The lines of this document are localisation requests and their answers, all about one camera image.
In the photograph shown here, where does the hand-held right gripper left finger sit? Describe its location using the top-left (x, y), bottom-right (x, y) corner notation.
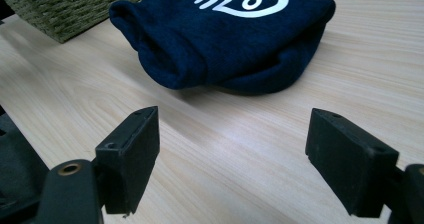
top-left (94, 105), bottom-right (161, 216)

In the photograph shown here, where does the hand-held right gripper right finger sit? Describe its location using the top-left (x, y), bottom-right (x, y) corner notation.
top-left (305, 107), bottom-right (400, 219)

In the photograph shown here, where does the navy garment white print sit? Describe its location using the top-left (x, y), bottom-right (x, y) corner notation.
top-left (108, 0), bottom-right (337, 96)

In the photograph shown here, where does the green woven basket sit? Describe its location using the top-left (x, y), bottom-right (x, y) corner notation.
top-left (0, 0), bottom-right (161, 44)

